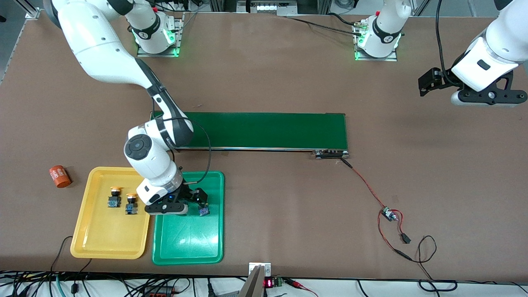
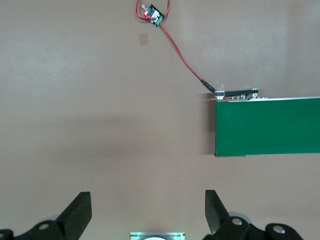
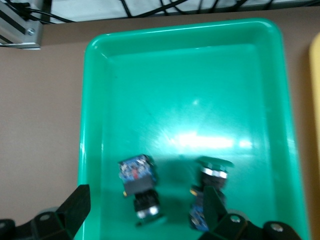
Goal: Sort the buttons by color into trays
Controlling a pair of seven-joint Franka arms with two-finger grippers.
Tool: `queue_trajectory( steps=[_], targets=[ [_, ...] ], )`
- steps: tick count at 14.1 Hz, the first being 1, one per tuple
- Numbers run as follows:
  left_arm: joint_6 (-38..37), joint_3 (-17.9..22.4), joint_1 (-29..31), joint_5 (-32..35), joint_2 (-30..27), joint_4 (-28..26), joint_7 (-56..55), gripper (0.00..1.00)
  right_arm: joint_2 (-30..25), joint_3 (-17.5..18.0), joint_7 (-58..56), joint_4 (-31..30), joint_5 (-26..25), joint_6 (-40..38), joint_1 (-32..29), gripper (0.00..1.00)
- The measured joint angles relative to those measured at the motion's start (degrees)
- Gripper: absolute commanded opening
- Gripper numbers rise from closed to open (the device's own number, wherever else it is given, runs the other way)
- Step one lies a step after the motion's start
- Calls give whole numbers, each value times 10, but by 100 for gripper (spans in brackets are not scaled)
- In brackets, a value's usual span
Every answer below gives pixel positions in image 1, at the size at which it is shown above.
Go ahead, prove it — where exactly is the yellow push button switch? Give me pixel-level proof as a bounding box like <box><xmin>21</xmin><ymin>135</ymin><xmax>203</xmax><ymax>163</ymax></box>
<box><xmin>125</xmin><ymin>193</ymin><xmax>139</xmax><ymax>216</ymax></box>
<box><xmin>108</xmin><ymin>186</ymin><xmax>123</xmax><ymax>208</ymax></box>

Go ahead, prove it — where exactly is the orange cylinder white 4680 print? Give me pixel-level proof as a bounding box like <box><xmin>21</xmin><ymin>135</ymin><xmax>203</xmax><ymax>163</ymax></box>
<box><xmin>49</xmin><ymin>165</ymin><xmax>73</xmax><ymax>188</ymax></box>

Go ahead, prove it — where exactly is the green plastic tray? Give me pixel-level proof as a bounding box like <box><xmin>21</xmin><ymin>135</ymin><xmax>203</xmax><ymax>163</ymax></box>
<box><xmin>152</xmin><ymin>171</ymin><xmax>225</xmax><ymax>265</ymax></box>

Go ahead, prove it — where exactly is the green conveyor belt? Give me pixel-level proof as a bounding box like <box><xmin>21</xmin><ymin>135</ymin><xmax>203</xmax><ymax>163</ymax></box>
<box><xmin>151</xmin><ymin>111</ymin><xmax>349</xmax><ymax>160</ymax></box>

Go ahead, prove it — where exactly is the yellow plastic tray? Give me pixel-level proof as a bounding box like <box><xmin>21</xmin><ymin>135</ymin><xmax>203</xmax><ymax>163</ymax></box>
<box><xmin>70</xmin><ymin>167</ymin><xmax>157</xmax><ymax>260</ymax></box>

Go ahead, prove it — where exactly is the orange black power strip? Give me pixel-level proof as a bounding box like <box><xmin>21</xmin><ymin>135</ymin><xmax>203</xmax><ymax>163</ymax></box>
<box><xmin>142</xmin><ymin>287</ymin><xmax>182</xmax><ymax>297</ymax></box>

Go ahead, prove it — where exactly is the red alligator clip lead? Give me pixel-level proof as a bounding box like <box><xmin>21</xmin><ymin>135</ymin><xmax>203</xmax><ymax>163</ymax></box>
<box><xmin>285</xmin><ymin>279</ymin><xmax>318</xmax><ymax>297</ymax></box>

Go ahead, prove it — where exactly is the white background device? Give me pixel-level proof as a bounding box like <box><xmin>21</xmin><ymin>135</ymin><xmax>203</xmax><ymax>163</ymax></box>
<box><xmin>247</xmin><ymin>0</ymin><xmax>298</xmax><ymax>14</ymax></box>

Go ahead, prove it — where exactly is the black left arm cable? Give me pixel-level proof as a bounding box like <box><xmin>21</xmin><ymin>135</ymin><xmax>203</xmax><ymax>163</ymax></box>
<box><xmin>436</xmin><ymin>0</ymin><xmax>459</xmax><ymax>85</ymax></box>

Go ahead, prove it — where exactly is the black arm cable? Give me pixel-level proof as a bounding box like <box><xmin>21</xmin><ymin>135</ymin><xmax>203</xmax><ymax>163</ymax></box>
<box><xmin>155</xmin><ymin>117</ymin><xmax>212</xmax><ymax>184</ymax></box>
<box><xmin>436</xmin><ymin>0</ymin><xmax>459</xmax><ymax>85</ymax></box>

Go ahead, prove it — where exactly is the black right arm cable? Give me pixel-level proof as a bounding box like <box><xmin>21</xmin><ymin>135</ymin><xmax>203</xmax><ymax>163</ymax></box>
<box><xmin>155</xmin><ymin>117</ymin><xmax>212</xmax><ymax>184</ymax></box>

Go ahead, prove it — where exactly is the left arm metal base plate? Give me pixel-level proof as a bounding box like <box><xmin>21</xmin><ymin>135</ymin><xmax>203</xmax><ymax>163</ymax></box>
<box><xmin>354</xmin><ymin>21</ymin><xmax>398</xmax><ymax>62</ymax></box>

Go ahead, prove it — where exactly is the small metal bracket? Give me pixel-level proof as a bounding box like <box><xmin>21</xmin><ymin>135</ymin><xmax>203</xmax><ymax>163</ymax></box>
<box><xmin>249</xmin><ymin>262</ymin><xmax>271</xmax><ymax>278</ymax></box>

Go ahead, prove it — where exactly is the grey wedge camera mount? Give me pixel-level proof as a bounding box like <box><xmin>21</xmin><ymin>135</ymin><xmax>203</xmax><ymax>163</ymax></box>
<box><xmin>238</xmin><ymin>265</ymin><xmax>266</xmax><ymax>297</ymax></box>

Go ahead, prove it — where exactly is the red black conveyor wire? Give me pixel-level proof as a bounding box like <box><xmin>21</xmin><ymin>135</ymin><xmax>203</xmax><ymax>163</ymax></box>
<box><xmin>341</xmin><ymin>158</ymin><xmax>388</xmax><ymax>211</ymax></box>

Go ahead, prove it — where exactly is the black cable on table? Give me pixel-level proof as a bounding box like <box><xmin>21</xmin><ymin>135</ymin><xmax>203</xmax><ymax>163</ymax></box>
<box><xmin>285</xmin><ymin>16</ymin><xmax>365</xmax><ymax>34</ymax></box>

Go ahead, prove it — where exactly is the red black wire with connector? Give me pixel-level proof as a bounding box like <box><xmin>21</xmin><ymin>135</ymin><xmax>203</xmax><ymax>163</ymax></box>
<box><xmin>377</xmin><ymin>210</ymin><xmax>413</xmax><ymax>261</ymax></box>

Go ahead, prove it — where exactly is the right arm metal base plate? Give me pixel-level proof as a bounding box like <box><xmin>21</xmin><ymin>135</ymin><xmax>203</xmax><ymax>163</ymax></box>
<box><xmin>137</xmin><ymin>12</ymin><xmax>185</xmax><ymax>58</ymax></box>

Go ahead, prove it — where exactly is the black looped cable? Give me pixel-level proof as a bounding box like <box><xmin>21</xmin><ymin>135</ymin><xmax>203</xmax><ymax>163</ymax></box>
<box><xmin>417</xmin><ymin>235</ymin><xmax>457</xmax><ymax>292</ymax></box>

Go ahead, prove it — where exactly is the aluminium frame profile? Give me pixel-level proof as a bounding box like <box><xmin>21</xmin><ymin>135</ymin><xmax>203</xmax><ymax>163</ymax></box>
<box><xmin>14</xmin><ymin>0</ymin><xmax>40</xmax><ymax>20</ymax></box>

